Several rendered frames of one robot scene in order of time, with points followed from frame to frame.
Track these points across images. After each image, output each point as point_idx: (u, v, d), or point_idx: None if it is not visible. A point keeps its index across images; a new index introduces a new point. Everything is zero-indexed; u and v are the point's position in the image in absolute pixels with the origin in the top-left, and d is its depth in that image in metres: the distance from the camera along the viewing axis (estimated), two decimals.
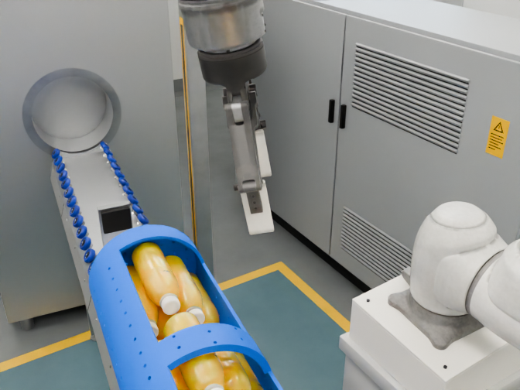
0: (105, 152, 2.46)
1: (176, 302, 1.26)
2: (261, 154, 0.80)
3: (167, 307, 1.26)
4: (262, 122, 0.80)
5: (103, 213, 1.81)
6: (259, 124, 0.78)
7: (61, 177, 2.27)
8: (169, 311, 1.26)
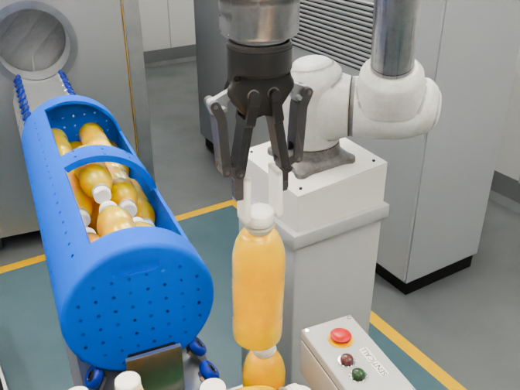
0: (61, 76, 2.73)
1: (264, 205, 0.79)
2: (244, 193, 0.76)
3: (251, 210, 0.77)
4: (230, 165, 0.74)
5: None
6: None
7: (18, 94, 2.54)
8: (258, 214, 0.77)
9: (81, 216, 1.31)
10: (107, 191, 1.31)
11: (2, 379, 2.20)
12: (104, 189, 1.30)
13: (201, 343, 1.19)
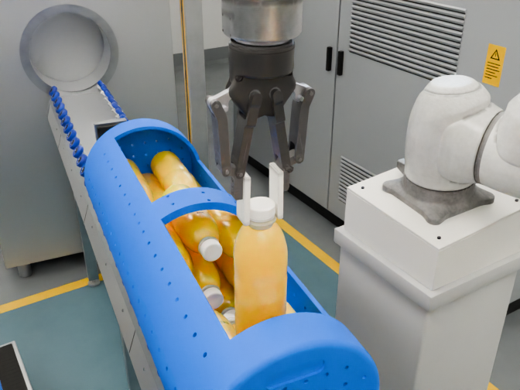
0: (102, 89, 2.46)
1: None
2: (244, 193, 0.76)
3: None
4: (230, 165, 0.74)
5: (99, 128, 1.81)
6: None
7: (58, 109, 2.27)
8: None
9: None
10: (214, 244, 1.07)
11: None
12: (210, 246, 1.06)
13: None
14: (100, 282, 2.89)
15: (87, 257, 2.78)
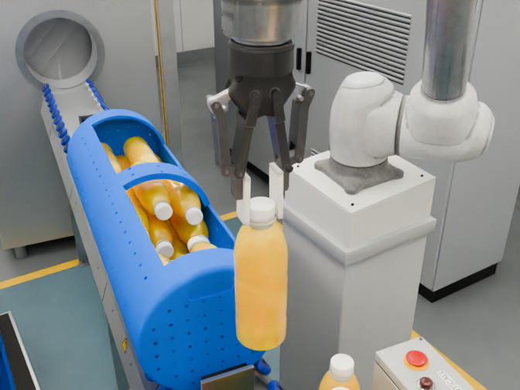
0: (90, 86, 2.74)
1: (344, 389, 0.93)
2: (244, 193, 0.76)
3: None
4: (230, 165, 0.74)
5: (83, 119, 2.09)
6: None
7: (49, 104, 2.55)
8: None
9: None
10: (165, 206, 1.34)
11: (38, 389, 2.20)
12: (162, 207, 1.34)
13: (265, 363, 1.19)
14: (89, 263, 3.17)
15: (76, 239, 3.06)
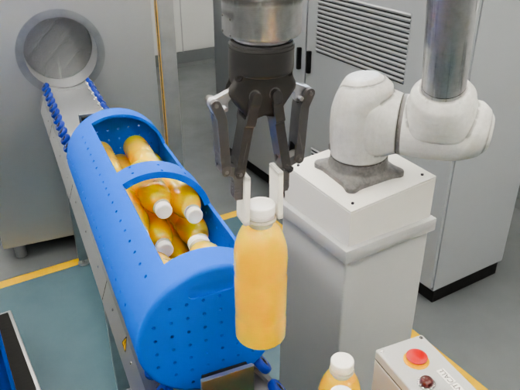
0: (90, 85, 2.74)
1: (344, 388, 0.93)
2: (244, 193, 0.76)
3: None
4: (230, 165, 0.74)
5: (83, 118, 2.09)
6: None
7: (49, 103, 2.55)
8: None
9: None
10: (165, 205, 1.34)
11: (38, 388, 2.20)
12: (162, 206, 1.34)
13: (266, 361, 1.19)
14: (89, 262, 3.17)
15: (76, 238, 3.06)
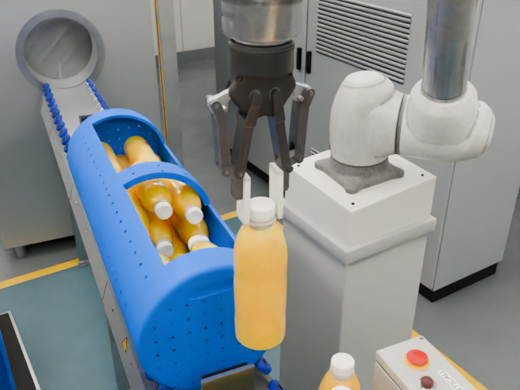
0: (90, 85, 2.74)
1: (345, 388, 0.93)
2: (244, 193, 0.76)
3: None
4: (230, 165, 0.74)
5: (83, 118, 2.09)
6: None
7: (49, 104, 2.55)
8: None
9: None
10: (165, 206, 1.34)
11: (38, 388, 2.20)
12: (162, 206, 1.34)
13: (266, 362, 1.19)
14: (89, 262, 3.17)
15: (76, 238, 3.06)
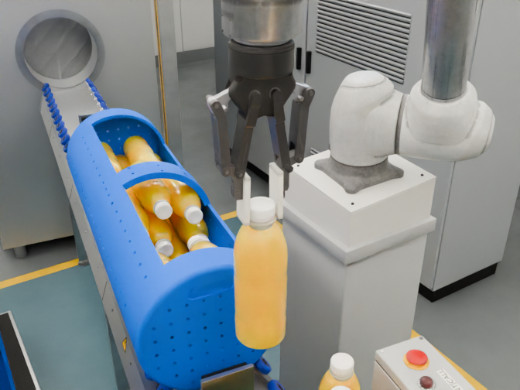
0: (90, 85, 2.74)
1: (344, 388, 0.93)
2: (244, 193, 0.76)
3: None
4: (230, 165, 0.74)
5: (83, 118, 2.09)
6: None
7: (49, 104, 2.55)
8: None
9: None
10: (165, 206, 1.34)
11: (38, 388, 2.20)
12: (162, 206, 1.34)
13: (265, 362, 1.19)
14: (89, 262, 3.17)
15: (76, 238, 3.06)
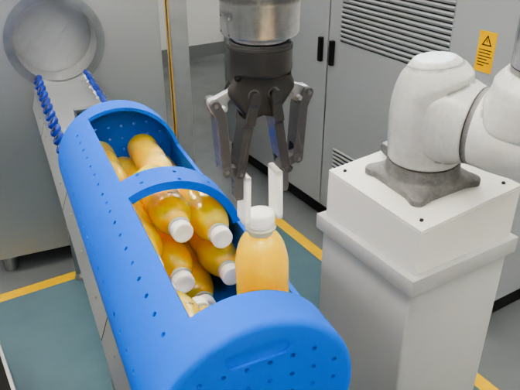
0: (87, 77, 2.42)
1: None
2: (244, 193, 0.76)
3: None
4: (230, 165, 0.74)
5: (79, 114, 1.77)
6: None
7: (41, 97, 2.23)
8: None
9: None
10: (185, 225, 1.02)
11: None
12: (179, 226, 1.02)
13: None
14: None
15: (73, 250, 2.74)
